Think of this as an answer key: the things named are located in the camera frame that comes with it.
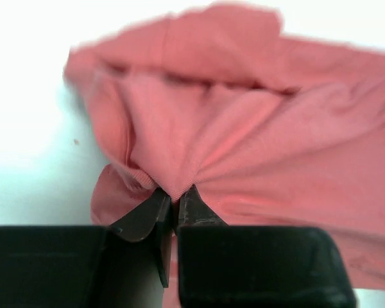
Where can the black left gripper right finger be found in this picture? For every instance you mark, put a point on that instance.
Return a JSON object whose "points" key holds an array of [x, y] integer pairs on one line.
{"points": [[221, 265]]}

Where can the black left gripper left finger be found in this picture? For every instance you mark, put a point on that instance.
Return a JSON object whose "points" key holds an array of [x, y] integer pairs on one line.
{"points": [[125, 264]]}

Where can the pink t shirt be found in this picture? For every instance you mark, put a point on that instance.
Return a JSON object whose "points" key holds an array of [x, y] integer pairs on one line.
{"points": [[271, 129]]}

